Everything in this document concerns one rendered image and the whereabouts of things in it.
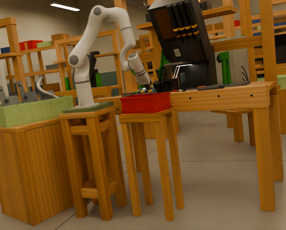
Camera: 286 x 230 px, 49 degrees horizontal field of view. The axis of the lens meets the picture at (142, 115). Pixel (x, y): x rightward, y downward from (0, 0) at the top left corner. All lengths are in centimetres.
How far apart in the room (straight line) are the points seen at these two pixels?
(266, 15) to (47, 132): 203
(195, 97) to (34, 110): 133
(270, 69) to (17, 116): 212
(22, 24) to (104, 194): 1009
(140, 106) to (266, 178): 102
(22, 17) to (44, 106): 951
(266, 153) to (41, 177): 173
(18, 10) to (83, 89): 978
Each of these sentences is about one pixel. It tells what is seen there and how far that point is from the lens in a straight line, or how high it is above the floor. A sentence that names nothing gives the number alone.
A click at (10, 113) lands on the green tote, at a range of 269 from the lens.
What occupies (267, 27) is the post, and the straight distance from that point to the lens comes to 285.
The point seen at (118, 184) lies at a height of 21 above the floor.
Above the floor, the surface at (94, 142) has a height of 62.
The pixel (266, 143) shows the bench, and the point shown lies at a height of 50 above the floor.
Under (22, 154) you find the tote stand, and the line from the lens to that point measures 259.
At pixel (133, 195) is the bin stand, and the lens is 246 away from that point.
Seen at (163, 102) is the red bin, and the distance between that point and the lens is 225.
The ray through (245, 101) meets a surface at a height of 80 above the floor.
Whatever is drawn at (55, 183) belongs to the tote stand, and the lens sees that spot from 279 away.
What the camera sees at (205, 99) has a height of 84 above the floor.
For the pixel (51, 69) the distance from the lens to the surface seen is 828.
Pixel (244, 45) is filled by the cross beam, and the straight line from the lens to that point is 296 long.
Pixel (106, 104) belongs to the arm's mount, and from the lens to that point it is 247.
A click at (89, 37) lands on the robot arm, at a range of 243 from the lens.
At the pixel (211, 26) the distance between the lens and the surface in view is 976.
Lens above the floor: 110
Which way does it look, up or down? 8 degrees down
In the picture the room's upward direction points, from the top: 7 degrees counter-clockwise
